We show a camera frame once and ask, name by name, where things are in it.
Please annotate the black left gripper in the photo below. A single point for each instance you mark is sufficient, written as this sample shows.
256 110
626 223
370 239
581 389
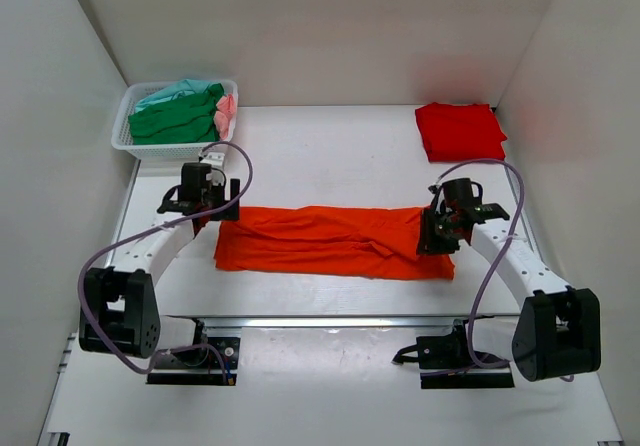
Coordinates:
230 212

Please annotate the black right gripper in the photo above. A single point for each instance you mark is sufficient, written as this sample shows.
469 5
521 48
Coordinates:
428 244

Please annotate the orange t shirt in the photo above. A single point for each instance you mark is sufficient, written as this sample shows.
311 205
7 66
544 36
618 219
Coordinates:
373 243

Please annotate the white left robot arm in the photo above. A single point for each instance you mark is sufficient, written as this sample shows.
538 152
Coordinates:
120 312

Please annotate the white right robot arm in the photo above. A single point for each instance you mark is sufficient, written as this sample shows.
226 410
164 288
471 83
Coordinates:
558 330

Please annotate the green t shirt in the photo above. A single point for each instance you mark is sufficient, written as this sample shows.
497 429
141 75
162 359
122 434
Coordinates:
186 119

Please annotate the pink t shirt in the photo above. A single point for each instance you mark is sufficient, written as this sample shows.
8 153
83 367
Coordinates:
226 109

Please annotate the white plastic laundry basket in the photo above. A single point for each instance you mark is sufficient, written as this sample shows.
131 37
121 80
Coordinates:
122 140

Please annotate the folded red t shirt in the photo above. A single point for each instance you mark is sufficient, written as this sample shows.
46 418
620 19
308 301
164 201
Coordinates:
457 133

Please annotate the teal t shirt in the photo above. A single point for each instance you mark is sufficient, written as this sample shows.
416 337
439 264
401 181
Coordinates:
176 90

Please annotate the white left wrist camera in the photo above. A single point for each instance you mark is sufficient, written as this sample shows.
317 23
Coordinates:
215 159

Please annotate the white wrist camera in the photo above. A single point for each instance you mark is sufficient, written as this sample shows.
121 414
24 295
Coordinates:
215 159
435 187

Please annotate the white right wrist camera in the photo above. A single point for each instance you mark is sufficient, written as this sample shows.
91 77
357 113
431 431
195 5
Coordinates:
435 187

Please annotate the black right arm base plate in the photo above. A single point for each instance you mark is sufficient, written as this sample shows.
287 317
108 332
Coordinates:
444 363

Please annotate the aluminium table rail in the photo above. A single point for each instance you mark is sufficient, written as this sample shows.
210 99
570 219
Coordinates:
193 287

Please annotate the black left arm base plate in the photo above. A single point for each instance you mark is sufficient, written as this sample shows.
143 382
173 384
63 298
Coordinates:
201 367

